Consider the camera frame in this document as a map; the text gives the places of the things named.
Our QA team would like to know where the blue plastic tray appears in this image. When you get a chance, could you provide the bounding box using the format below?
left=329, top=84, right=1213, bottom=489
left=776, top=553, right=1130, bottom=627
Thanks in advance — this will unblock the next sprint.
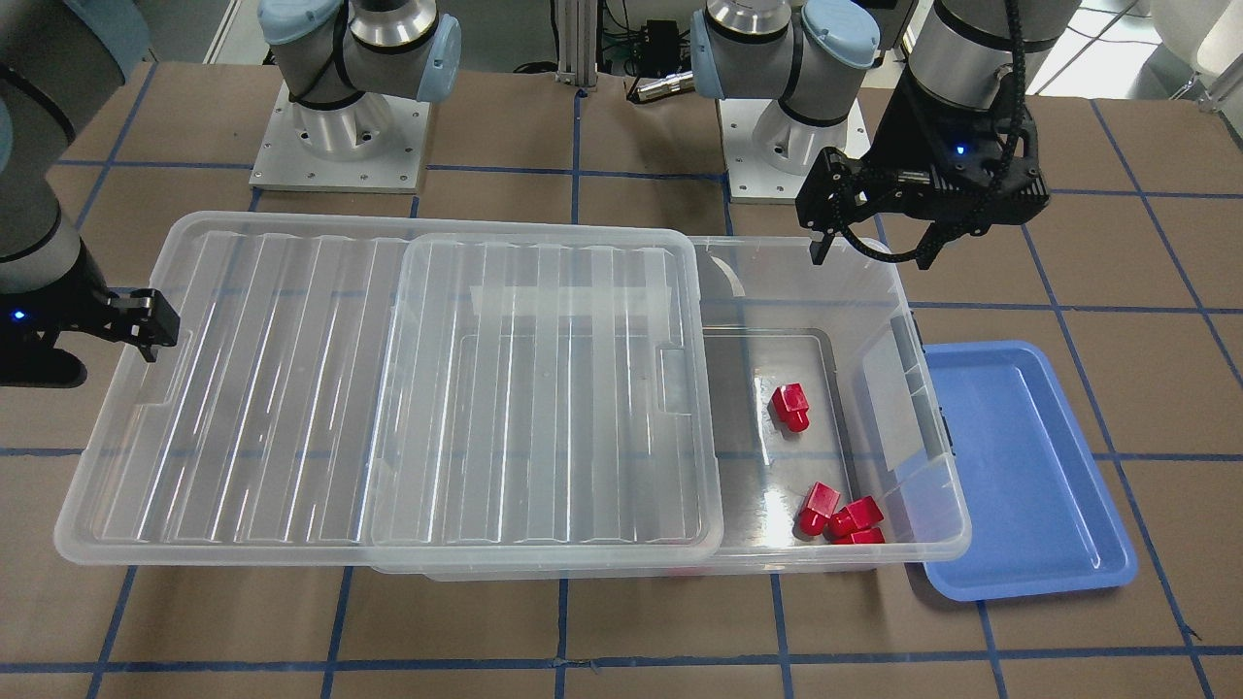
left=924, top=341, right=1139, bottom=602

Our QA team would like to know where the red block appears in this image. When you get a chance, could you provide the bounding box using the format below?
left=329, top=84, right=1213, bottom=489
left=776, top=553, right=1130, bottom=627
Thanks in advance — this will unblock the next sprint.
left=832, top=527, right=888, bottom=546
left=823, top=496, right=884, bottom=544
left=771, top=383, right=810, bottom=434
left=794, top=483, right=842, bottom=537

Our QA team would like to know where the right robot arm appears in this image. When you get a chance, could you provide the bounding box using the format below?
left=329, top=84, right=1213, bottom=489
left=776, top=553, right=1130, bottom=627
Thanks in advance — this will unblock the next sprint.
left=1, top=1, right=462, bottom=388

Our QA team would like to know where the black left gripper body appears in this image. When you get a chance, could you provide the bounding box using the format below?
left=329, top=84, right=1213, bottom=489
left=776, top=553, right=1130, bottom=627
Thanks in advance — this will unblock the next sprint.
left=796, top=76, right=1016, bottom=230

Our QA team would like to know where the clear plastic box lid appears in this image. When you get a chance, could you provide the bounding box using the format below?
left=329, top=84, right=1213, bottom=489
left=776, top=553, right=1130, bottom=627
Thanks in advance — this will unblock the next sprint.
left=53, top=211, right=723, bottom=577

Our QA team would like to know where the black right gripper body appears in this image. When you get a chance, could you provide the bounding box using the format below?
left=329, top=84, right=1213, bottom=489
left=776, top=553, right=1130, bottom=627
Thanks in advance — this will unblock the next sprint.
left=1, top=255, right=181, bottom=389

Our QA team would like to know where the clear plastic storage box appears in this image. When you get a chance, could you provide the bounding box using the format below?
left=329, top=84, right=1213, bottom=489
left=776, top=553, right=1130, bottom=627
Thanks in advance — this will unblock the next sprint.
left=364, top=229, right=972, bottom=581

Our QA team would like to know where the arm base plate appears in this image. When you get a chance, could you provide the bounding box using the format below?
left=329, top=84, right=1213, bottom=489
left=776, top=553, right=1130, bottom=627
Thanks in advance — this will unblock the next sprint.
left=249, top=85, right=433, bottom=195
left=718, top=100, right=870, bottom=204

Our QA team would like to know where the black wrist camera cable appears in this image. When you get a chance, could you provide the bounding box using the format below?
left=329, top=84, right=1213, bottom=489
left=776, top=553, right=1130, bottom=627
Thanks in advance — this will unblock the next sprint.
left=835, top=0, right=1032, bottom=265

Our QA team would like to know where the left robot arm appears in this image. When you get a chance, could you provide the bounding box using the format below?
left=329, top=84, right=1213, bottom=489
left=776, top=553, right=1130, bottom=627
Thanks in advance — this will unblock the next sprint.
left=689, top=1, right=1079, bottom=270

